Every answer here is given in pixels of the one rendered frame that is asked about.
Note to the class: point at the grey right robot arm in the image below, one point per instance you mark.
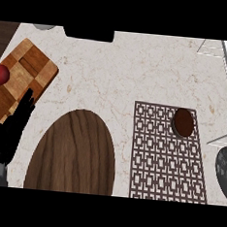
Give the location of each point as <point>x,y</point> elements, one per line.
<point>226,170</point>

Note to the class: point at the brown patterned placemat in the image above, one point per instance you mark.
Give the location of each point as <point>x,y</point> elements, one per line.
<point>165,168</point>

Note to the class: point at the red tomato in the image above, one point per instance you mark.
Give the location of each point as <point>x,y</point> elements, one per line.
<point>0,75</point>

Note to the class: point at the dark brown bell pepper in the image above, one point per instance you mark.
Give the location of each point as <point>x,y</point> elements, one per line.
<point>183,122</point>

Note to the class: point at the grey round object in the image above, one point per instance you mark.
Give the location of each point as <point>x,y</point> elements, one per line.
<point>44,26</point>

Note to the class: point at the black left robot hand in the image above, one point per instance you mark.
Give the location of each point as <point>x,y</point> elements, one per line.
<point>10,132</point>

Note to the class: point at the checkered wooden cutting board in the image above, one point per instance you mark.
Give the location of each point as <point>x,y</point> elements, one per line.
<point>25,68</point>

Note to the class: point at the oval dark wooden board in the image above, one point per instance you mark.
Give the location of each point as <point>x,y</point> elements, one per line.
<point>73,154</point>

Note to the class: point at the black appliance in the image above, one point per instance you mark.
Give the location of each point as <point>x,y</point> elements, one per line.
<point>89,34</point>

